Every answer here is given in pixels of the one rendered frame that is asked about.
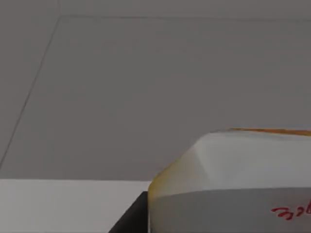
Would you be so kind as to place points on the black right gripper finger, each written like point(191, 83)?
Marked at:
point(136, 216)

